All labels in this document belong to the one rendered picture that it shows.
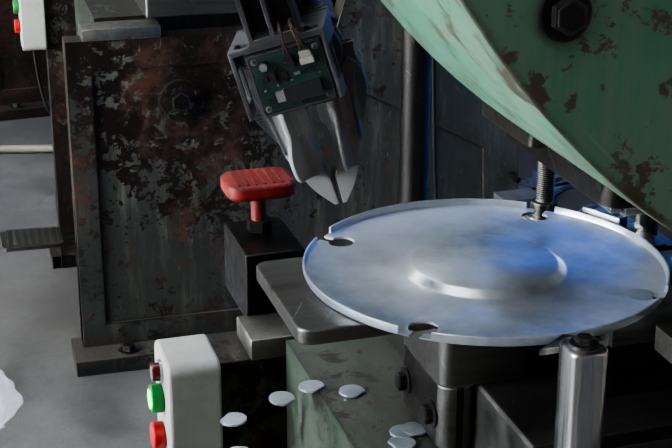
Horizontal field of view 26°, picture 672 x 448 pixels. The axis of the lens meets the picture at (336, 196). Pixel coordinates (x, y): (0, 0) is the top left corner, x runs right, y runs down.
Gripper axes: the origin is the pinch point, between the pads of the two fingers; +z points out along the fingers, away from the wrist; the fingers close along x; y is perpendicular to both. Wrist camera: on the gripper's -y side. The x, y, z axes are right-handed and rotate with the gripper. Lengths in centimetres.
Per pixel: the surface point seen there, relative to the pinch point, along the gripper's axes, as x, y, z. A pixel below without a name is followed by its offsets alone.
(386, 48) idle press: -9, -158, 32
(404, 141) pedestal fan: -3, -91, 28
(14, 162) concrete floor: -122, -255, 60
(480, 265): 8.8, -1.0, 10.0
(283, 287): -6.1, 2.4, 6.3
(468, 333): 7.5, 10.4, 9.9
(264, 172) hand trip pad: -11.5, -30.6, 7.6
